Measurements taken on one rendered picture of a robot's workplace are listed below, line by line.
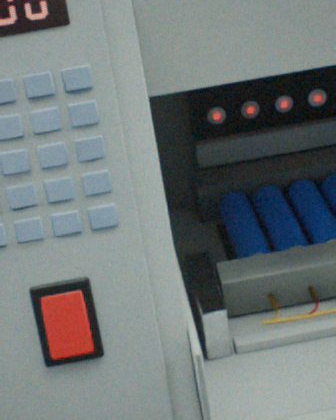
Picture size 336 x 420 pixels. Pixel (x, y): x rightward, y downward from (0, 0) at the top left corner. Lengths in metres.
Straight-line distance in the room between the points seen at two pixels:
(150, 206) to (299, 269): 0.11
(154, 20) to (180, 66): 0.02
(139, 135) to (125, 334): 0.08
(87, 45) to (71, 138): 0.04
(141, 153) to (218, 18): 0.06
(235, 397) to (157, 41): 0.16
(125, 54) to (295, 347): 0.17
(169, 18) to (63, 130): 0.06
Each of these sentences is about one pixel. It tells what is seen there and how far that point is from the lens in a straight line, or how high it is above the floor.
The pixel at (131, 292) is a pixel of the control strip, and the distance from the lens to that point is 0.33.
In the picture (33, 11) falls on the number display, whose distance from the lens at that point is 0.31.
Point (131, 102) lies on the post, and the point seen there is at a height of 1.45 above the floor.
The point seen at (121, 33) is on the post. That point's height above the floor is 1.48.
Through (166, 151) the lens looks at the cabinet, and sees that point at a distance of 0.53.
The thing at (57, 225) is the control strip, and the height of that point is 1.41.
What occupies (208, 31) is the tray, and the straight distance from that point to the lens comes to 0.33.
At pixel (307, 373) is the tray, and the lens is 0.39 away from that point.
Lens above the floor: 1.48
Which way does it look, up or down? 12 degrees down
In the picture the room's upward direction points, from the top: 10 degrees counter-clockwise
